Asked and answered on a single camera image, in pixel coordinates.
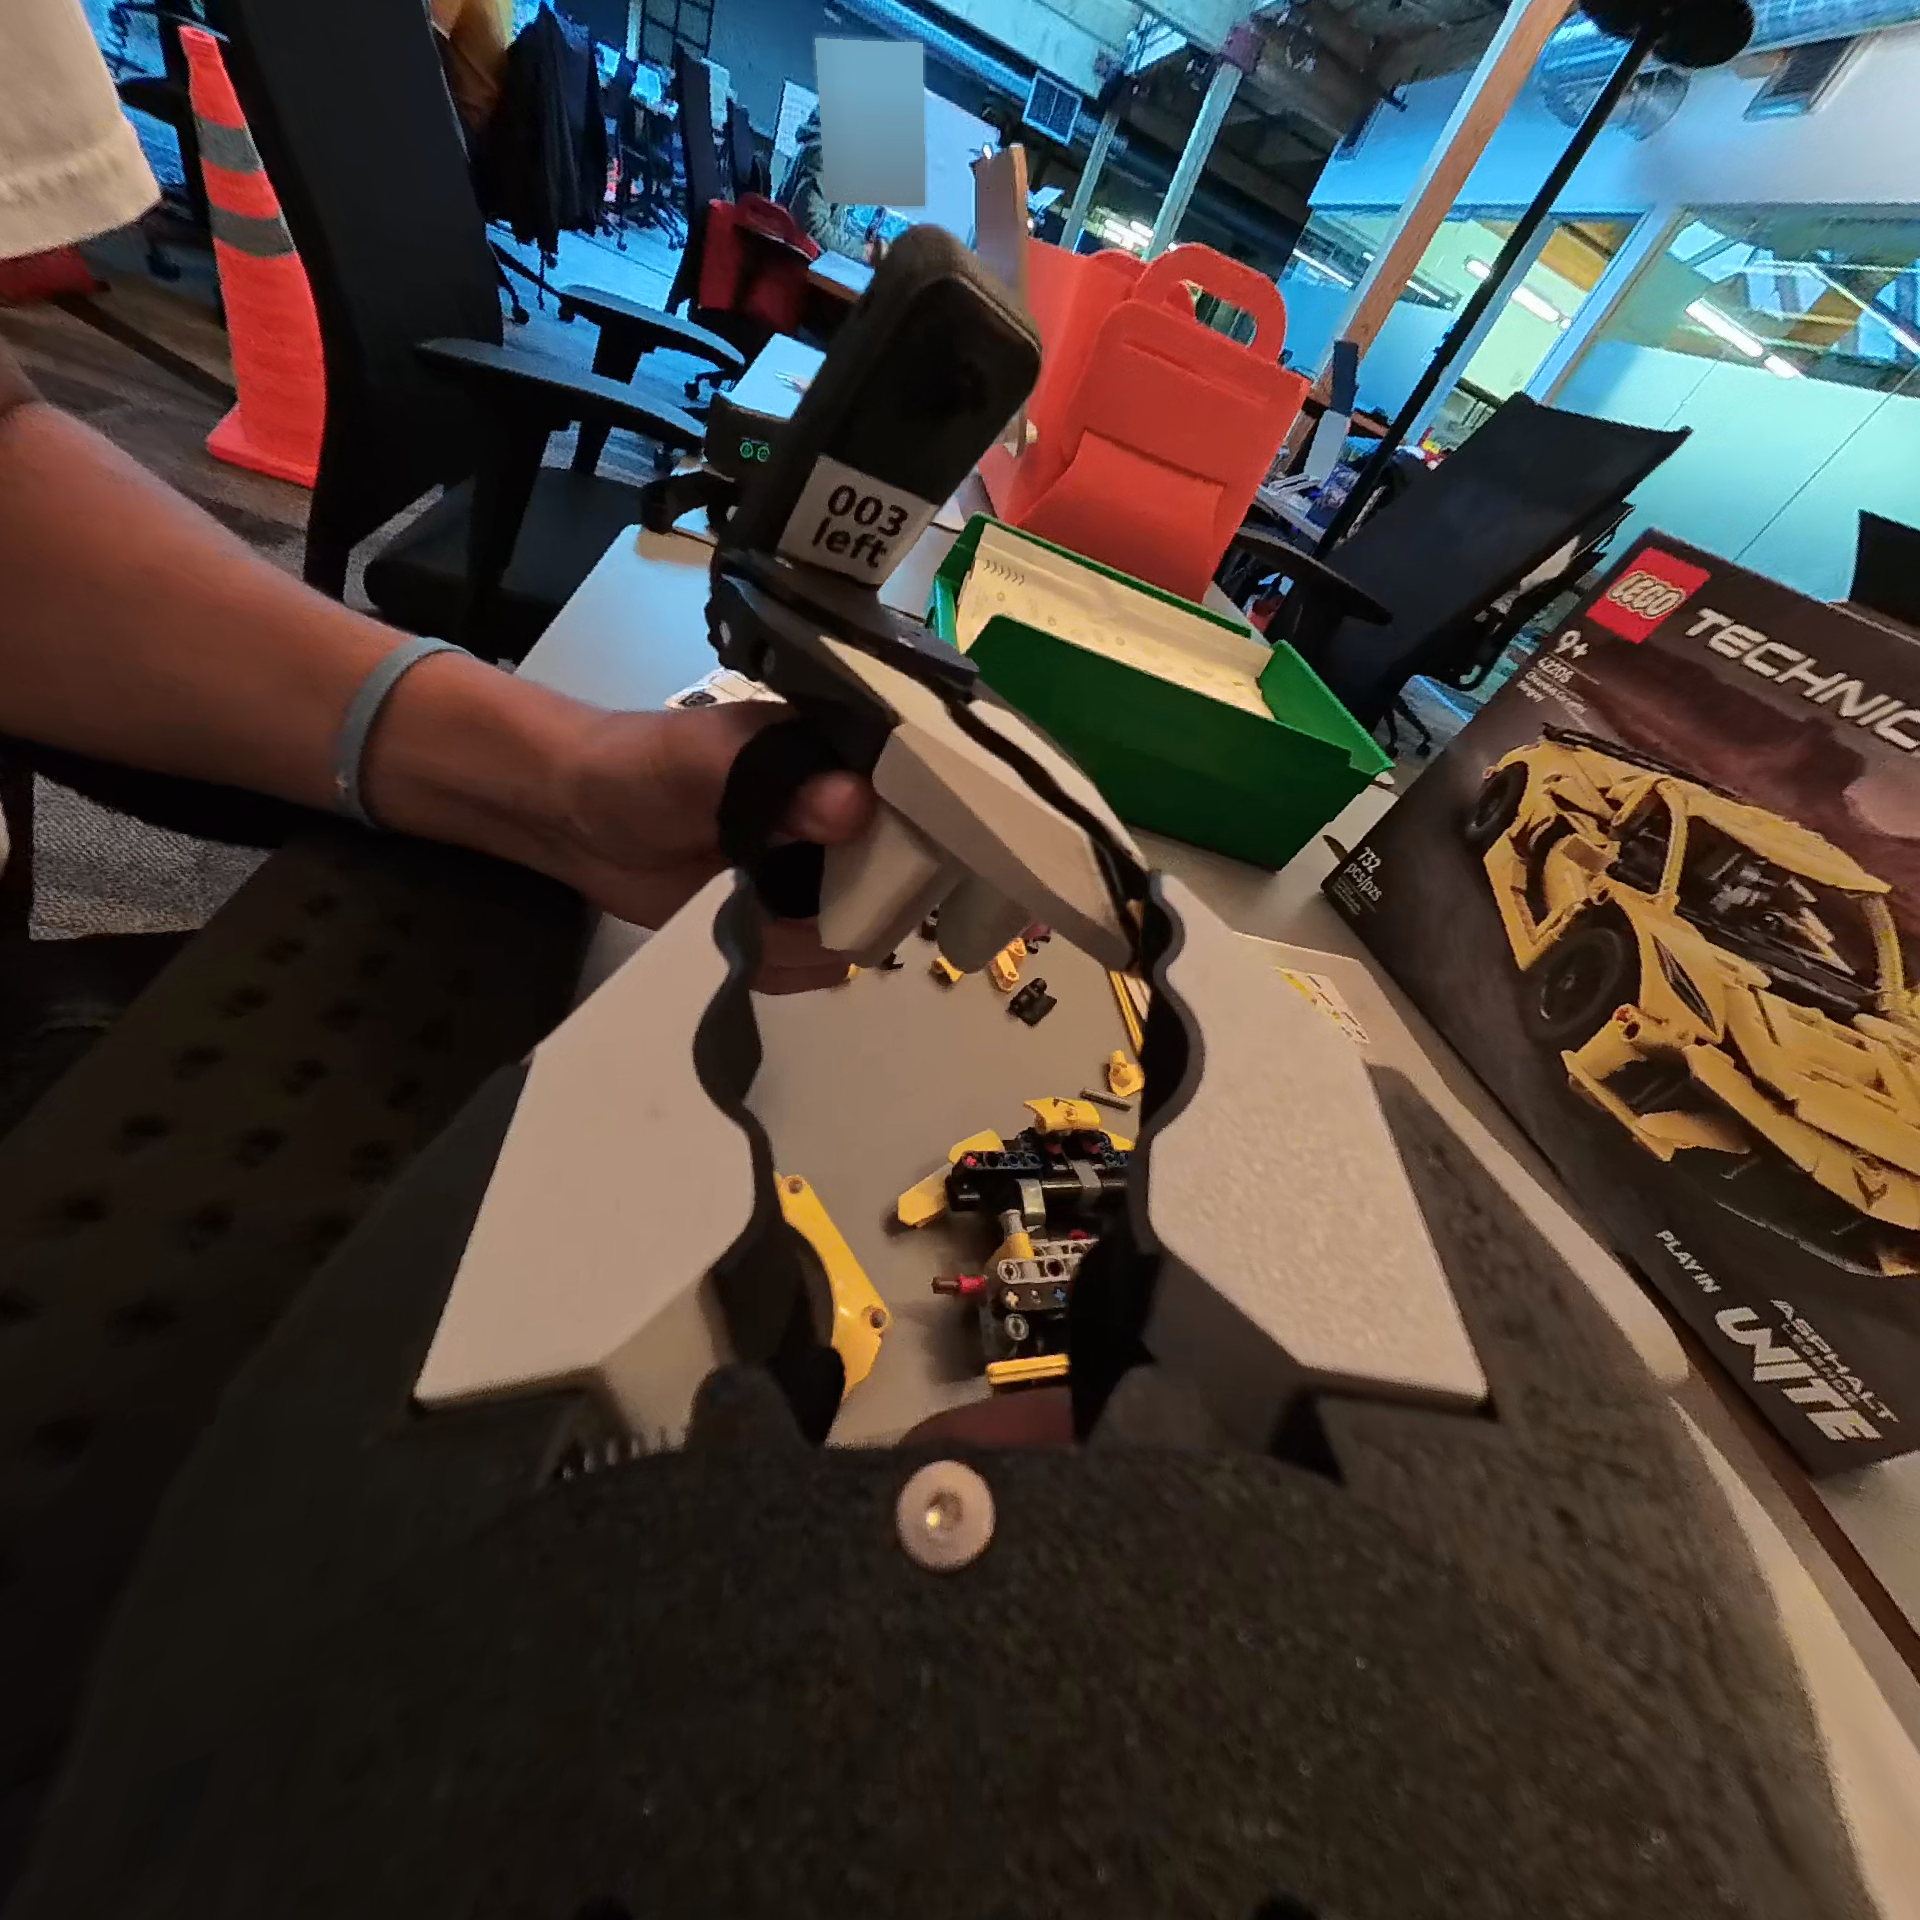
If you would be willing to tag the partly built yellow toy car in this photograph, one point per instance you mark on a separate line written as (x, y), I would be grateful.
(1021, 1188)

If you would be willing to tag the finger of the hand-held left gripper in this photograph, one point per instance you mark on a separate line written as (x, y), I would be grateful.
(977, 779)

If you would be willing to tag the red jacket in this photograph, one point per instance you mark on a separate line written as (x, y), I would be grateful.
(757, 267)

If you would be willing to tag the black pole stand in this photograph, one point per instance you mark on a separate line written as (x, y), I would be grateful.
(1665, 34)

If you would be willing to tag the green storage bin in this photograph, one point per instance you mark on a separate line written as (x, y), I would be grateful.
(1166, 751)

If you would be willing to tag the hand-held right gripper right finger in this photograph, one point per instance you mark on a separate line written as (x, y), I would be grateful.
(1286, 1204)

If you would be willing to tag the orange felt tote bag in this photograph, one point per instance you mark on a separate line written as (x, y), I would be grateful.
(1159, 438)

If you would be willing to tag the black perforated foam pad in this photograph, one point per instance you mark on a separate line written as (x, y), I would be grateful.
(227, 1050)

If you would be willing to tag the scattered loose brick pieces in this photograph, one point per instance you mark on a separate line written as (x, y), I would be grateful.
(1021, 964)

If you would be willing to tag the white paper sheets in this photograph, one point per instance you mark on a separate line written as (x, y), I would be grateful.
(1110, 629)

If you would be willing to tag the toy car set box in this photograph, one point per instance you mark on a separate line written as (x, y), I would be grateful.
(1723, 901)

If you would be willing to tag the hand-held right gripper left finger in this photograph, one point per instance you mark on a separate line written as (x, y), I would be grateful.
(603, 1204)

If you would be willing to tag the red bag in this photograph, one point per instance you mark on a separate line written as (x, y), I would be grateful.
(45, 278)

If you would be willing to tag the orange traffic cone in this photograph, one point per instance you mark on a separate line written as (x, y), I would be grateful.
(268, 302)

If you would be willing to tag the blue-grey wristband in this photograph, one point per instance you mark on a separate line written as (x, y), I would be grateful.
(370, 723)

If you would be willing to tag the yellow wheel arch panel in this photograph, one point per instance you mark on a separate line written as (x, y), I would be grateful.
(842, 1289)

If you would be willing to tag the black device green display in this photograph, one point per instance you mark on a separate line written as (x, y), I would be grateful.
(735, 426)

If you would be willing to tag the grey desk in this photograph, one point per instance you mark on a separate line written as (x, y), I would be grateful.
(883, 1070)

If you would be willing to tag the black office chair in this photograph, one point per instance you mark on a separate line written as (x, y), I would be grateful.
(377, 223)
(1498, 511)

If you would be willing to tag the person's left forearm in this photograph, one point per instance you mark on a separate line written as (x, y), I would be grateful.
(227, 629)

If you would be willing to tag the person's left hand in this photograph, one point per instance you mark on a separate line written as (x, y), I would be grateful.
(642, 810)

